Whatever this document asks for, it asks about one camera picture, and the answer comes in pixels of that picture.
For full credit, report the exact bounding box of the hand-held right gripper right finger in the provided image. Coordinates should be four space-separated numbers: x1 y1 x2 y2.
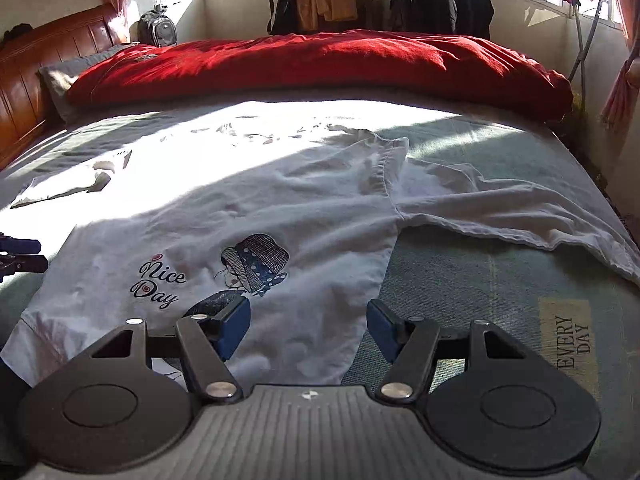
366 299 528 403

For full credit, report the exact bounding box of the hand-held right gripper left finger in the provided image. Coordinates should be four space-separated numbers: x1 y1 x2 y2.
92 296 252 403

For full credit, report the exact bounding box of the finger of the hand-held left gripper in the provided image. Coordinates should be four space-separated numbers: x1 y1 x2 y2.
0 254 49 283
0 232 42 255

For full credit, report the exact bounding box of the white printed t-shirt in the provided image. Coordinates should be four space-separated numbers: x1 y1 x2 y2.
0 125 640 388

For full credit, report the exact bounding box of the metal clothes drying rack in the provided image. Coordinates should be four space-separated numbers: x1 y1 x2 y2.
390 0 608 106

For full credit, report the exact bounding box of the grey pillow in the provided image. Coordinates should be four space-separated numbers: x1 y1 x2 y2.
37 42 136 126

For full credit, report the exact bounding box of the wooden headboard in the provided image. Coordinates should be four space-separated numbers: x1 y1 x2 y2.
0 2 128 171

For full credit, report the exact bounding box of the dark cloth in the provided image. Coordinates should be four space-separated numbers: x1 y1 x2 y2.
2 22 33 43

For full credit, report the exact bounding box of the grey backpack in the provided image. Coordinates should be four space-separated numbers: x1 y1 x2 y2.
136 2 179 48

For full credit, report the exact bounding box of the red quilt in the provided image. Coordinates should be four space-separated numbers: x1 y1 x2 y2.
65 30 574 121

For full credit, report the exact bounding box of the dark hanging bag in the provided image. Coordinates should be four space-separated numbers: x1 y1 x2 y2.
390 0 413 31

